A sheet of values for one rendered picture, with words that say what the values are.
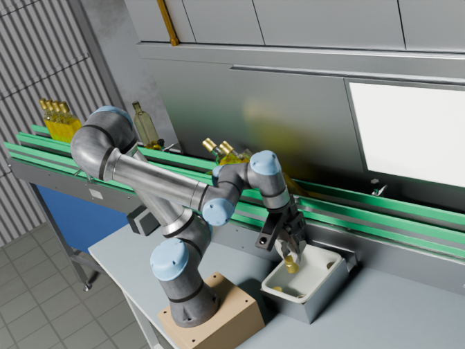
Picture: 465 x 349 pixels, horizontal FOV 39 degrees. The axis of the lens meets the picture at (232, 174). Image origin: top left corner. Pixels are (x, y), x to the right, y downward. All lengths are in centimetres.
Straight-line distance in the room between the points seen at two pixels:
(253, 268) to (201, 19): 86
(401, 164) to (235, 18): 70
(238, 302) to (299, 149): 58
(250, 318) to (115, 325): 161
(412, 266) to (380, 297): 13
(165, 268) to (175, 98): 94
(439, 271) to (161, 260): 78
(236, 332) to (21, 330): 204
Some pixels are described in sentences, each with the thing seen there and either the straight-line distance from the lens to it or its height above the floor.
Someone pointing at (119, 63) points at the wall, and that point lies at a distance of 461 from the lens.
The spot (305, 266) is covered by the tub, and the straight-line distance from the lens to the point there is 215.
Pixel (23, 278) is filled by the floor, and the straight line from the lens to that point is 422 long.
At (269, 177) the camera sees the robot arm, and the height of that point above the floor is 123.
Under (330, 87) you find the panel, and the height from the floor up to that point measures 128.
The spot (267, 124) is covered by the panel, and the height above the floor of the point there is 111.
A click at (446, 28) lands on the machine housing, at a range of 177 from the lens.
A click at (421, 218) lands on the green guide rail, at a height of 92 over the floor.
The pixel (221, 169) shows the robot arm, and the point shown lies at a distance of 181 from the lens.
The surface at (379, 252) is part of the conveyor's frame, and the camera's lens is 203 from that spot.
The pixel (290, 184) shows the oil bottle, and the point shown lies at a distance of 219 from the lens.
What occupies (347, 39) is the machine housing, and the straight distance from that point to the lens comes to 193.
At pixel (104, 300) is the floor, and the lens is 369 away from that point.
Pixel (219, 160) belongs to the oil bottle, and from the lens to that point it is 231.
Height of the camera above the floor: 213
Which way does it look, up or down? 30 degrees down
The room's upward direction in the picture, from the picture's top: 19 degrees counter-clockwise
